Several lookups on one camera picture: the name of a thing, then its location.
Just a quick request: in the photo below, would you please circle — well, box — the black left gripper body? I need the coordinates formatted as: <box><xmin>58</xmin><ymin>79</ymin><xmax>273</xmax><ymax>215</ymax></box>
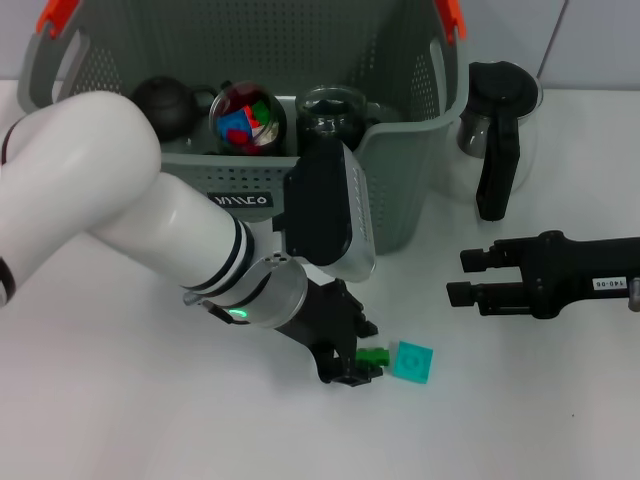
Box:
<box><xmin>277</xmin><ymin>279</ymin><xmax>366</xmax><ymax>384</ymax></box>

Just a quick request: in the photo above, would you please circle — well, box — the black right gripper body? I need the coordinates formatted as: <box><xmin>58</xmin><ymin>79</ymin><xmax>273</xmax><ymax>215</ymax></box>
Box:
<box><xmin>519</xmin><ymin>229</ymin><xmax>640</xmax><ymax>320</ymax></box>

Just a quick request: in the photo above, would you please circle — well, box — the green two-stud brick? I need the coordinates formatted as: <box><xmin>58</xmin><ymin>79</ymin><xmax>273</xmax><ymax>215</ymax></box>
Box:
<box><xmin>355</xmin><ymin>344</ymin><xmax>390</xmax><ymax>367</ymax></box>

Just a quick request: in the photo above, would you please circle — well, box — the glass jar with bricks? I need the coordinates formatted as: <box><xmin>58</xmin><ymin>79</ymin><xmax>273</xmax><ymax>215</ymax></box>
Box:
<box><xmin>208</xmin><ymin>79</ymin><xmax>290</xmax><ymax>157</ymax></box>

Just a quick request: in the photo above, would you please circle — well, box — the glass teacup black sleeve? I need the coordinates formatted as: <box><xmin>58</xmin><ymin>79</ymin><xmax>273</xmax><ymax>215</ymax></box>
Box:
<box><xmin>295</xmin><ymin>112</ymin><xmax>366</xmax><ymax>154</ymax></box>
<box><xmin>294</xmin><ymin>84</ymin><xmax>386</xmax><ymax>132</ymax></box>

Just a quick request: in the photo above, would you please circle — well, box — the blue square plate brick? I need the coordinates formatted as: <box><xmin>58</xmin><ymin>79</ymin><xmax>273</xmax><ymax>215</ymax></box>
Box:
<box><xmin>217</xmin><ymin>110</ymin><xmax>254</xmax><ymax>144</ymax></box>

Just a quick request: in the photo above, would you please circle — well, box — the grey perforated storage basket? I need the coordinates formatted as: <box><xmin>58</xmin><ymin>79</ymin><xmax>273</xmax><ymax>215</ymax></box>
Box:
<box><xmin>17</xmin><ymin>0</ymin><xmax>471</xmax><ymax>260</ymax></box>

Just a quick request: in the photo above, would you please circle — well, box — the teal square plate brick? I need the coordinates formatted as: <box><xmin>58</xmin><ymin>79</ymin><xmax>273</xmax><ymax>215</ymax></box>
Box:
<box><xmin>389</xmin><ymin>341</ymin><xmax>435</xmax><ymax>385</ymax></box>

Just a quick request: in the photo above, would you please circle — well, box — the glass coffee pot black lid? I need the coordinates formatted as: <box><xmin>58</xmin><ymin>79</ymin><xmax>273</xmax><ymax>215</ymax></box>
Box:
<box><xmin>439</xmin><ymin>59</ymin><xmax>544</xmax><ymax>223</ymax></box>

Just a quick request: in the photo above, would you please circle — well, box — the black clay teapot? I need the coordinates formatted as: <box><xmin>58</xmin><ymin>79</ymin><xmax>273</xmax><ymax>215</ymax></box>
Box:
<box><xmin>129</xmin><ymin>74</ymin><xmax>219</xmax><ymax>142</ymax></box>

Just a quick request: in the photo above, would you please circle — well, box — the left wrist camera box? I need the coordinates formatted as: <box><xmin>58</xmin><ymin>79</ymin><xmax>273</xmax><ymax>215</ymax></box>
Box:
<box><xmin>272</xmin><ymin>137</ymin><xmax>377</xmax><ymax>282</ymax></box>

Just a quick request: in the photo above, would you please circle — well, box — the orange basket handle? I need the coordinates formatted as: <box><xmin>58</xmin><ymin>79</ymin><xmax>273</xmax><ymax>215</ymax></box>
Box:
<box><xmin>35</xmin><ymin>0</ymin><xmax>469</xmax><ymax>44</ymax></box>

